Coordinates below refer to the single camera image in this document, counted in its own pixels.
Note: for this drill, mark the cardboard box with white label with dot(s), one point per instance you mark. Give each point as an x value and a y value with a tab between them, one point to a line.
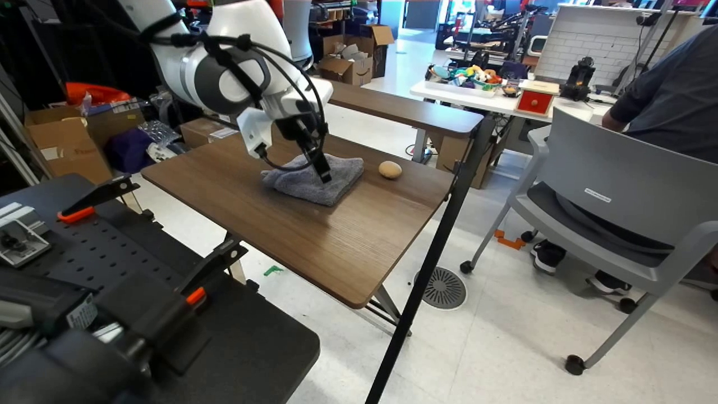
203	133

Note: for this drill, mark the seated person in grey shirt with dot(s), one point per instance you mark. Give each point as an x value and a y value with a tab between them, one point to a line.
675	97

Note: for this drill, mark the orange floor marker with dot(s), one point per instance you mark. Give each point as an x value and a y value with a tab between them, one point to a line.
509	242

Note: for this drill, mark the large brown cardboard box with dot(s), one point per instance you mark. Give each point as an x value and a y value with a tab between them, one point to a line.
69	146

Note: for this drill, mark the colourful toy pile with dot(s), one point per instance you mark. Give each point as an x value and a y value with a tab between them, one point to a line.
473	76

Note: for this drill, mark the grey cloth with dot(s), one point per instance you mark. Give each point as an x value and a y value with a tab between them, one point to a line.
299	186

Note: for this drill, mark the black perforated robot cart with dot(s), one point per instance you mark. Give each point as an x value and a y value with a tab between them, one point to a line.
225	360

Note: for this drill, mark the grey plastic chair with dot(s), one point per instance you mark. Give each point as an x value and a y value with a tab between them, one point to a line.
621	187

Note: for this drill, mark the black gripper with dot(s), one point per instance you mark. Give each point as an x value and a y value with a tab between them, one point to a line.
299	132

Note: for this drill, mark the white desk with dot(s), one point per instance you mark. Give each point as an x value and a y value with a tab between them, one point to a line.
485	101

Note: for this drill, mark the black desktop device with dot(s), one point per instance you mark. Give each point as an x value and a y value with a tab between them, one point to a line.
577	79

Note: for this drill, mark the long wooden side table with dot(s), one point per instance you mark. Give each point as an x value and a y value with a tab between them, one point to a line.
405	109

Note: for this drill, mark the orange plastic object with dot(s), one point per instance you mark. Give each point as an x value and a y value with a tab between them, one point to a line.
98	92

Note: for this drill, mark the round floor drain cover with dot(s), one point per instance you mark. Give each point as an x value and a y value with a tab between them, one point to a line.
450	291

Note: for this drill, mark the metal table leg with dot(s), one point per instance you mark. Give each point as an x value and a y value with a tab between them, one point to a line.
383	303

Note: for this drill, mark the cardboard box under desk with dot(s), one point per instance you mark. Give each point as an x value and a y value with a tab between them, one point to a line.
454	159

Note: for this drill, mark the beige egg-shaped plush toy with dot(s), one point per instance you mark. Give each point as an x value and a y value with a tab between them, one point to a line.
389	169

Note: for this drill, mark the small red box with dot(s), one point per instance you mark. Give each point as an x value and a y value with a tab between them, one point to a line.
537	101

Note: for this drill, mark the white partition panel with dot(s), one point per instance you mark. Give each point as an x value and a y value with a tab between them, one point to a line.
614	46

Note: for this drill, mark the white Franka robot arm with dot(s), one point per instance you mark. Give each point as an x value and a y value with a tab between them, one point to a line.
225	76

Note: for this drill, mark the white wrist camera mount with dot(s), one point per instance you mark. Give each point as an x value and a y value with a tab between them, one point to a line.
257	132

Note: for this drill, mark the black slanted metal pole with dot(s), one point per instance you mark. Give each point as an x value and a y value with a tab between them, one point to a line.
440	248

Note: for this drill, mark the small black printed card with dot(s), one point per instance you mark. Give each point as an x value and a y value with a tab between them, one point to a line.
23	243

